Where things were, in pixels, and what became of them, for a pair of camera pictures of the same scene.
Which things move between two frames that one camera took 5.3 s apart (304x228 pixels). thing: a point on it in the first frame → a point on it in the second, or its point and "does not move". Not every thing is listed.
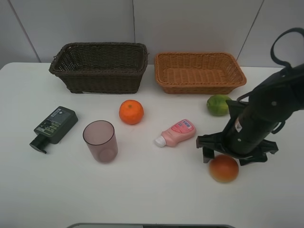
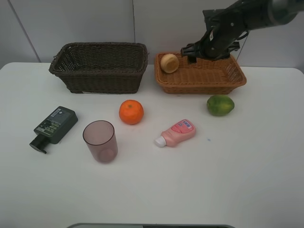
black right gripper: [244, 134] → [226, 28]
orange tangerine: [131, 111] does not move
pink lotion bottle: [185, 129] does not move
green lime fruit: [217, 106] does not move
